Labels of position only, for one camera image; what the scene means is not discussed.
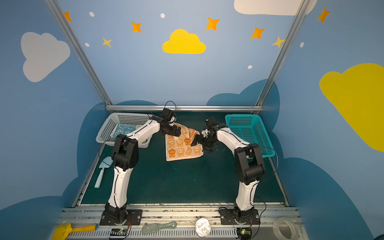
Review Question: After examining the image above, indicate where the orange swirl pattern towel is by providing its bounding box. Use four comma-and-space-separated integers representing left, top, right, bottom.
166, 123, 204, 162

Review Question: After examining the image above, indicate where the bunny face pattern towel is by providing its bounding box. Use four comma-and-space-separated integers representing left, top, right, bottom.
111, 124, 142, 138

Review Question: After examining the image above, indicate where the teal perforated plastic basket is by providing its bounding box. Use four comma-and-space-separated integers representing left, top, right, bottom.
225, 114, 276, 158

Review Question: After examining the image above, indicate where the white perforated plastic basket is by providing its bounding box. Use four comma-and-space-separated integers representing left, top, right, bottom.
96, 113, 152, 147

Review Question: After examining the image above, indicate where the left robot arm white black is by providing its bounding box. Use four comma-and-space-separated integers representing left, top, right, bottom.
105, 116, 181, 215

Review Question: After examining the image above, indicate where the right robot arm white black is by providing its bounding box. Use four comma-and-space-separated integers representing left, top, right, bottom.
191, 126, 266, 214

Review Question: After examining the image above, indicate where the light blue plastic spoon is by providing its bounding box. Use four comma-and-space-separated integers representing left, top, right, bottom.
94, 157, 113, 189

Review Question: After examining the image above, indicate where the round silver tin lid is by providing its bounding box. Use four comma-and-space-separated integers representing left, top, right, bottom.
195, 218, 211, 238

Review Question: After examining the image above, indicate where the right small circuit board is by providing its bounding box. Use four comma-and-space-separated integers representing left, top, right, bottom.
236, 228, 252, 240

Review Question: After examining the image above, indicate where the small circuit board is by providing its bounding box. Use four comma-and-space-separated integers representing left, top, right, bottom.
108, 228, 129, 240
236, 228, 252, 240

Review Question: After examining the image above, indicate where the pale green hair brush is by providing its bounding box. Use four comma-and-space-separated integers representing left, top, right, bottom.
142, 221, 177, 235

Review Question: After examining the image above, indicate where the left small circuit board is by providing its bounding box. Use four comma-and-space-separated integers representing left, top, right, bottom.
108, 228, 129, 240

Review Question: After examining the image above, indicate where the clear tape roll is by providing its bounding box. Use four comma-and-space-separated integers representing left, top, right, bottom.
272, 218, 299, 240

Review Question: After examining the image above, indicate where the yellow toy shovel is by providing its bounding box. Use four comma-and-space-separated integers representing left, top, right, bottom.
52, 224, 97, 240

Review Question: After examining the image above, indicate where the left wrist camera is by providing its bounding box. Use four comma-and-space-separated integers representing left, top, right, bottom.
161, 108, 177, 125

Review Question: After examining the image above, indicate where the aluminium frame back rail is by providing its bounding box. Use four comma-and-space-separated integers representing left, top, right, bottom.
106, 105, 263, 112

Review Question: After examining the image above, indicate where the aluminium front rail bed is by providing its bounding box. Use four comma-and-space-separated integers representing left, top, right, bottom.
68, 203, 309, 240

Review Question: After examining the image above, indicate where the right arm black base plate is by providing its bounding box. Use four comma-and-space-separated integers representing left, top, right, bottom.
218, 208, 261, 225

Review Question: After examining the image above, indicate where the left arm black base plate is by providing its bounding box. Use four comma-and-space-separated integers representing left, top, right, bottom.
100, 210, 143, 226

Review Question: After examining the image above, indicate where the aluminium frame left post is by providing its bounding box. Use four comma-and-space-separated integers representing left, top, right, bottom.
45, 0, 117, 113

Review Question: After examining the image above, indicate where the aluminium frame post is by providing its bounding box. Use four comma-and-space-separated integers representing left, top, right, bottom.
252, 0, 311, 115
45, 0, 117, 113

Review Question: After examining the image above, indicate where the aluminium frame right post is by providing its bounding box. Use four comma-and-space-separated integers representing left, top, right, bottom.
252, 0, 311, 115

